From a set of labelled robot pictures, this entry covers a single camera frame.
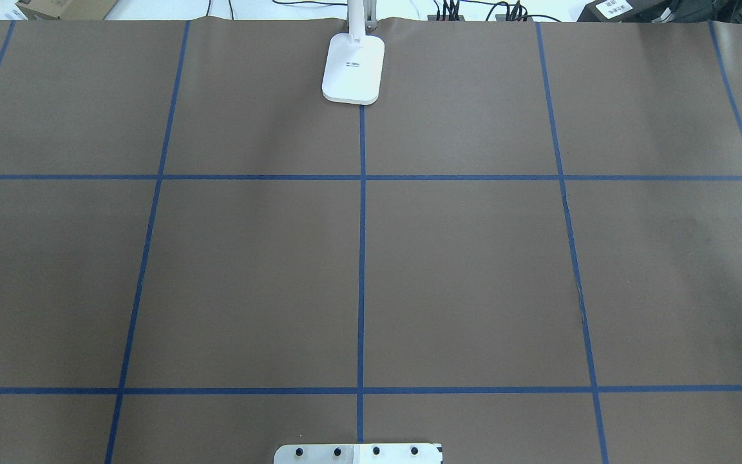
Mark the black labelled box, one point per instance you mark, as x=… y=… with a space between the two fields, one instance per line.
x=651 y=11

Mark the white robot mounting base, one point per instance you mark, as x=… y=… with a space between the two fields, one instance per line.
x=360 y=453

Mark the cardboard box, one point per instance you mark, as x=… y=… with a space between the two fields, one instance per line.
x=85 y=10

